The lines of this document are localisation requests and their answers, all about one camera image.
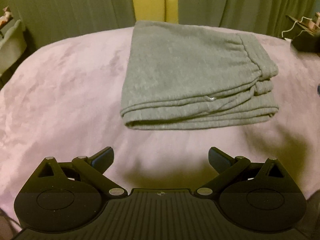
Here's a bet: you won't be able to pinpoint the pink bed blanket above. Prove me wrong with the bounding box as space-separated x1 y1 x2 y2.
0 26 320 233

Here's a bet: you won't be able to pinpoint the grey sweatpants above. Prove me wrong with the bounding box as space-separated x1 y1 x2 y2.
120 21 279 130

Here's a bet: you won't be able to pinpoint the pale storage bin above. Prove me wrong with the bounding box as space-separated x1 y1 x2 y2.
1 20 27 76

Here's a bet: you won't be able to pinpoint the white charging cable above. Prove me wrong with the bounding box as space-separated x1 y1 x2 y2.
281 16 318 40

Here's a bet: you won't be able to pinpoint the grey-green curtain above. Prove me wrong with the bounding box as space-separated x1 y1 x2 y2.
1 0 319 50

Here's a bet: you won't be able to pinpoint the yellow curtain panel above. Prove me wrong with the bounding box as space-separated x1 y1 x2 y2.
133 0 178 23

